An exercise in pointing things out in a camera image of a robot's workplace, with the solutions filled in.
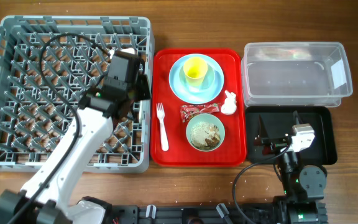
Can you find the grey dishwasher rack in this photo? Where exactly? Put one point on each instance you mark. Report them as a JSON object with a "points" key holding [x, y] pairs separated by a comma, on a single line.
{"points": [[46, 64]]}

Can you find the yellow plastic cup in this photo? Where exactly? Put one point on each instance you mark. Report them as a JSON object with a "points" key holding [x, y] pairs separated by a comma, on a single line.
{"points": [[195, 69]]}

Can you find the black plastic tray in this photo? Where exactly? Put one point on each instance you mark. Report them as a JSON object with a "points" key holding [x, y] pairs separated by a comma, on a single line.
{"points": [[278, 121]]}

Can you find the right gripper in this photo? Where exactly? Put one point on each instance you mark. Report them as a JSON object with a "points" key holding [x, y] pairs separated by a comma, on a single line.
{"points": [[264, 138]]}

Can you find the clear plastic bin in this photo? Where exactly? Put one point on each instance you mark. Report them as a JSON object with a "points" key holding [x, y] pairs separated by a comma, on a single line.
{"points": [[295, 74]]}

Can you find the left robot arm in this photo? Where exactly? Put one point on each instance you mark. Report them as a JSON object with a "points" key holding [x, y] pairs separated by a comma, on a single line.
{"points": [[45, 197]]}

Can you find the red plastic tray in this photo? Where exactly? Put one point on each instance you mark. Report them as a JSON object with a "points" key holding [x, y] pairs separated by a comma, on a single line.
{"points": [[181, 153]]}

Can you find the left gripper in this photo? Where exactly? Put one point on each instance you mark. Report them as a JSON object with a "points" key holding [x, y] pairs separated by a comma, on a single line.
{"points": [[144, 85]]}

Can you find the white plastic fork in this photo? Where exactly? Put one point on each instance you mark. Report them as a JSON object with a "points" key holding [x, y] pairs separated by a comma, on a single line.
{"points": [[163, 134]]}

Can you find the red snack wrapper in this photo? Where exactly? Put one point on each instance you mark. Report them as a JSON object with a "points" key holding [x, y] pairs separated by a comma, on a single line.
{"points": [[187, 112]]}

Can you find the light blue plate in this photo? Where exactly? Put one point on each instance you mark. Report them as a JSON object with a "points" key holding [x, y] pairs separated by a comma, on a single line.
{"points": [[176, 81]]}

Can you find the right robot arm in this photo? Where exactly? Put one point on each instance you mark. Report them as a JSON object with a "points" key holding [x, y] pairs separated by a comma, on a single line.
{"points": [[303, 185]]}

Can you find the white napkin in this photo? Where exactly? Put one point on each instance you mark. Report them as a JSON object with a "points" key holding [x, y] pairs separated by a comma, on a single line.
{"points": [[229, 106]]}

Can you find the green bowl with food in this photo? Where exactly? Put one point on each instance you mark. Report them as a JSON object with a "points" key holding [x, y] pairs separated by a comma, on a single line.
{"points": [[205, 132]]}

